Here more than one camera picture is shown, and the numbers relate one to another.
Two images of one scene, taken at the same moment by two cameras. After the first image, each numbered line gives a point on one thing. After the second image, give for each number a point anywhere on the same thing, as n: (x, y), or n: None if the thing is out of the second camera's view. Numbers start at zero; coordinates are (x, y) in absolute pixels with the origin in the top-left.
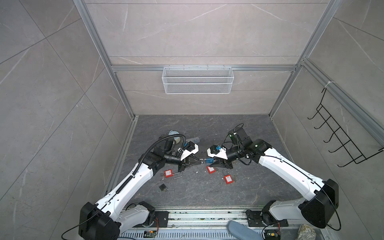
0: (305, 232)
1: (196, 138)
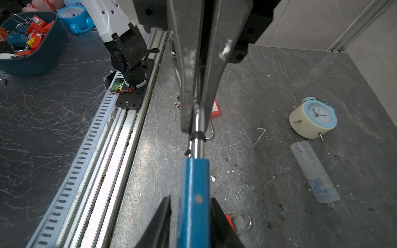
0: None
1: (316, 175)
